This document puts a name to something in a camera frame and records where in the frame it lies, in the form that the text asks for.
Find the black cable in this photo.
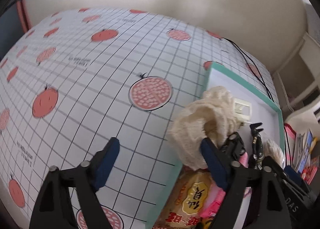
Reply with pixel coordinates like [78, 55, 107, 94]
[222, 37, 275, 102]

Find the pink hair roller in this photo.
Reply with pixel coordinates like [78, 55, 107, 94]
[199, 152, 252, 219]

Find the pomegranate print bed sheet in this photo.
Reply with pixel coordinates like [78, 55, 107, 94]
[1, 8, 278, 228]

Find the rice cracker snack packet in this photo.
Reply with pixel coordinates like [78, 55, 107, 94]
[153, 169, 213, 228]

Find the teal white shallow box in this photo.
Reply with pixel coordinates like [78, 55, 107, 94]
[145, 63, 285, 228]

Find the black gold action figure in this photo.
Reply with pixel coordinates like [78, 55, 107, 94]
[249, 122, 264, 170]

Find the cream lace cloth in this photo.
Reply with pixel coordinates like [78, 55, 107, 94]
[168, 86, 241, 170]

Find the cotton swab bundle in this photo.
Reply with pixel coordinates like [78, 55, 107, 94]
[263, 139, 285, 168]

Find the cream plastic hair clip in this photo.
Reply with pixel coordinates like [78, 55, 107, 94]
[233, 98, 252, 122]

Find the white shelf unit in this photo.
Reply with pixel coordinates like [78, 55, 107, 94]
[272, 1, 320, 120]

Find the black toy car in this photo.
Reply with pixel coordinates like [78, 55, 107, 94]
[220, 131, 246, 161]

